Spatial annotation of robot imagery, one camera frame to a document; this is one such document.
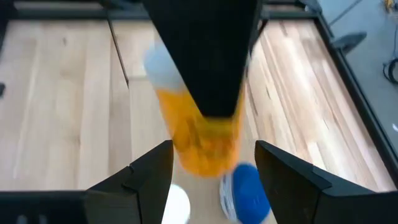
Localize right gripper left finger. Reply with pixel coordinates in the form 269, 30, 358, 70
83, 139, 174, 224

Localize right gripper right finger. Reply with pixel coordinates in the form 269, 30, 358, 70
254, 140, 333, 224

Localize wooden shelf, black metal legs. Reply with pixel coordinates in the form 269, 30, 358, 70
107, 18, 280, 224

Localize black aluminium table frame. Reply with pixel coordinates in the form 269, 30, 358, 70
0, 0, 398, 178

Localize blue-capped medicine bottle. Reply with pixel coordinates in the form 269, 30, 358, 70
219, 162, 272, 224

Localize coiled black cable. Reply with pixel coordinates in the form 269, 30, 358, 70
382, 57, 398, 85

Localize grey stand foot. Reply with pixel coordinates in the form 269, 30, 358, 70
331, 30, 368, 57

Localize orange pill vial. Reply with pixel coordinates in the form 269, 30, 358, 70
142, 40, 246, 178

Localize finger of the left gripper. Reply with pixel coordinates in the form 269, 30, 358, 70
141, 0, 264, 118

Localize white bottle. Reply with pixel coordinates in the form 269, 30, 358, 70
161, 184, 191, 224

